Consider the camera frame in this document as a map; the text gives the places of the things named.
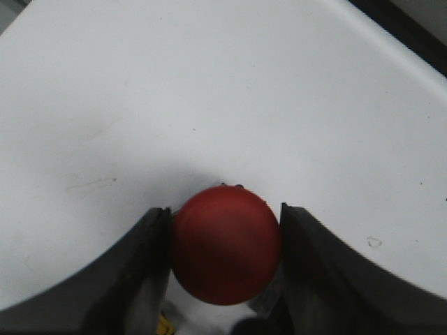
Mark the red mushroom push button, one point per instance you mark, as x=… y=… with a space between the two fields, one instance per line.
x=225 y=246

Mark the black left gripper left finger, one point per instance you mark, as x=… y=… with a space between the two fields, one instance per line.
x=121 y=292

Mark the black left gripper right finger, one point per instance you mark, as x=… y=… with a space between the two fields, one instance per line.
x=331 y=289

